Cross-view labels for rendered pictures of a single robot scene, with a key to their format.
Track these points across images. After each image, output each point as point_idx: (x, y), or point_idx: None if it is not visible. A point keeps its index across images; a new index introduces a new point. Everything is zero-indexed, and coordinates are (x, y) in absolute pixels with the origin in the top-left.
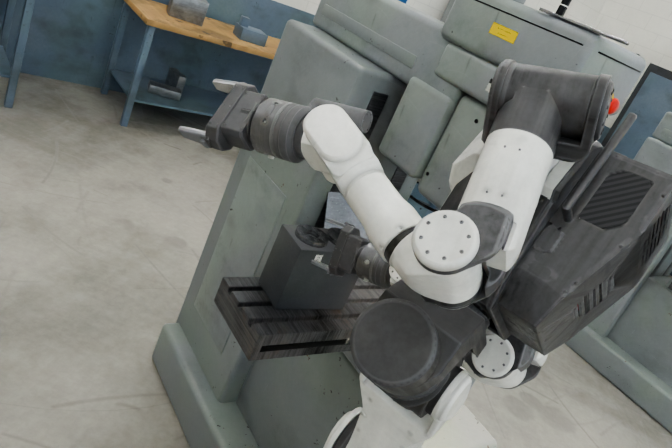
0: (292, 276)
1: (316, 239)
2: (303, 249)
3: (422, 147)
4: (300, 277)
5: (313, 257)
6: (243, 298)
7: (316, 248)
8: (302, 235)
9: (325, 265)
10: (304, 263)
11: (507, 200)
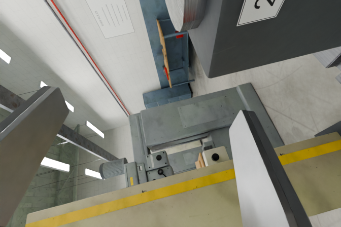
0: (311, 49)
1: None
2: (207, 73)
3: None
4: (339, 20)
5: (250, 27)
6: (327, 50)
7: (209, 14)
8: (174, 24)
9: (246, 202)
10: (269, 44)
11: None
